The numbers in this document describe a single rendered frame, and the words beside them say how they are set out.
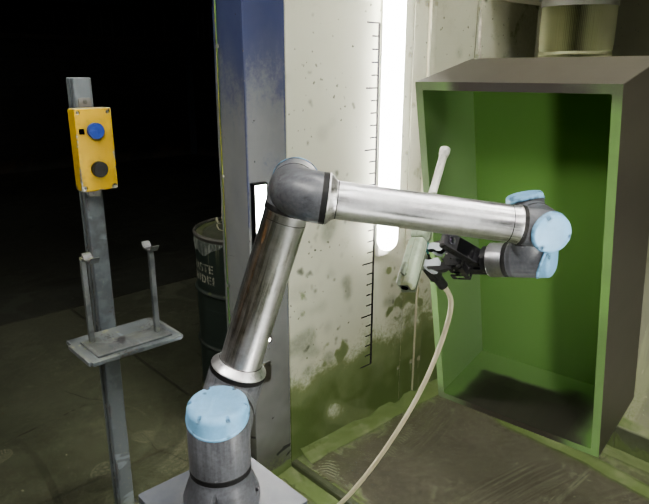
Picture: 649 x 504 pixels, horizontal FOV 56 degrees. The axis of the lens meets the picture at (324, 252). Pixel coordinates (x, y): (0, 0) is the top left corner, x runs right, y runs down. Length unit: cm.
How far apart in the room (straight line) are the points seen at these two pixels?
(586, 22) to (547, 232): 182
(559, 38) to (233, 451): 234
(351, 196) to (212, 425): 61
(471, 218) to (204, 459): 82
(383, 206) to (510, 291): 124
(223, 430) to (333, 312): 127
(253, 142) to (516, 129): 91
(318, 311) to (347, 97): 88
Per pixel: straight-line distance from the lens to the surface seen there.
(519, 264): 160
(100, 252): 222
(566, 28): 313
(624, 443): 311
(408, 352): 315
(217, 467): 154
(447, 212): 136
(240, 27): 219
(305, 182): 133
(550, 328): 251
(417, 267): 167
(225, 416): 149
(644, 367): 311
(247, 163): 221
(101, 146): 211
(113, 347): 214
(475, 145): 232
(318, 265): 252
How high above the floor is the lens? 168
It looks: 17 degrees down
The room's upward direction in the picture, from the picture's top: straight up
